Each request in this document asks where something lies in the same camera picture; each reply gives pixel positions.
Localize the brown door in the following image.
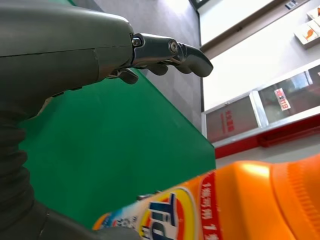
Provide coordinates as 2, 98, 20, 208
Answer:
199, 0, 311, 61

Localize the framed orange wall picture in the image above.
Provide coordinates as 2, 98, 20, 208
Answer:
306, 4, 320, 21
294, 19, 320, 50

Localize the green table mat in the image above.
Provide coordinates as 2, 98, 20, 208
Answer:
18, 0, 216, 230

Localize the red and white display cabinet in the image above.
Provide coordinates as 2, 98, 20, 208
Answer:
201, 59, 320, 160

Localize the orange detergent bottle clear cap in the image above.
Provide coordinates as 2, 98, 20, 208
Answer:
92, 153, 320, 240

